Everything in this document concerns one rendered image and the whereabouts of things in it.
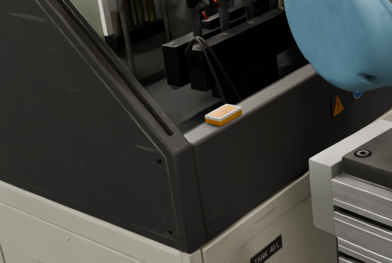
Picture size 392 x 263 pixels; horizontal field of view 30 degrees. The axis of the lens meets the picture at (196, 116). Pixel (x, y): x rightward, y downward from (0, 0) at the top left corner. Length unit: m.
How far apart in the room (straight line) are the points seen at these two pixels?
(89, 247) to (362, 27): 0.81
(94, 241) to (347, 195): 0.54
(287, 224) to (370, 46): 0.73
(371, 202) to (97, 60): 0.44
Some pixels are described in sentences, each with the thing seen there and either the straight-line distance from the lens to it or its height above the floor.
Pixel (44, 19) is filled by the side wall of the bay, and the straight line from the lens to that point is 1.10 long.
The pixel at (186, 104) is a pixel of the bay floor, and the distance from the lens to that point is 1.48.
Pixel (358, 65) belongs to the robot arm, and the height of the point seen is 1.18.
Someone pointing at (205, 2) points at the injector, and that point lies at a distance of 1.33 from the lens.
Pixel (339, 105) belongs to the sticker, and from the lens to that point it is 1.31.
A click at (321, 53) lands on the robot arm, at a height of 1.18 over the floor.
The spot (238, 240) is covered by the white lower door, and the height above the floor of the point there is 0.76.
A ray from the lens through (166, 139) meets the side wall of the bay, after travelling 0.99.
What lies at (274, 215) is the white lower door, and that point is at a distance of 1.20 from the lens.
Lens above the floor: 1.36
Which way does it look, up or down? 22 degrees down
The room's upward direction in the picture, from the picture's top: 8 degrees counter-clockwise
